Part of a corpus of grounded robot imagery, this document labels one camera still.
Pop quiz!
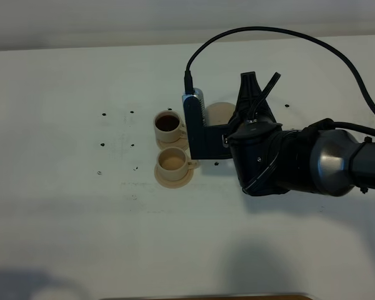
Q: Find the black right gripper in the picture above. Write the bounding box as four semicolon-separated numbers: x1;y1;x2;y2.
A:
206;72;313;196

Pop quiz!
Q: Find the beige teapot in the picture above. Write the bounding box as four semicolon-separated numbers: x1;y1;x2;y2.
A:
204;102;236;126

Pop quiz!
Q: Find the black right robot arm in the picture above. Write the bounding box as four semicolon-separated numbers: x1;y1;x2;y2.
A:
222;72;375;196

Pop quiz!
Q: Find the beige far cup saucer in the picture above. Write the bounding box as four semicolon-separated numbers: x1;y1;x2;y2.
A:
156;138;189;151

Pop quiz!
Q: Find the beige cup saucer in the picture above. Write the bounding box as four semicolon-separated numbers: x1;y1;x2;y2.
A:
154;161;198;189
156;138;189;151

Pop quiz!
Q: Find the beige far teacup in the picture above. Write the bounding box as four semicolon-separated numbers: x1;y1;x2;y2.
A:
153;110;188;143

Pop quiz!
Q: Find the beige teacup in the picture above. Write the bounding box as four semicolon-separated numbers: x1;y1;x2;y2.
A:
156;147;198;182
153;110;188;143

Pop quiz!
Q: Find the beige near teacup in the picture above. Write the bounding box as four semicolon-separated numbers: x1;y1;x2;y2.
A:
156;147;198;182

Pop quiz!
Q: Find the beige near cup saucer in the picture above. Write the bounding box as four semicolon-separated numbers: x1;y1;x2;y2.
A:
154;161;198;189

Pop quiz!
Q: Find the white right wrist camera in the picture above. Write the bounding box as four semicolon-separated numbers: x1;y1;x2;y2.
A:
182;88;209;159

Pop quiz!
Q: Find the black camera cable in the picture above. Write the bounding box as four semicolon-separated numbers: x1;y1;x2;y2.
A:
183;26;375;126

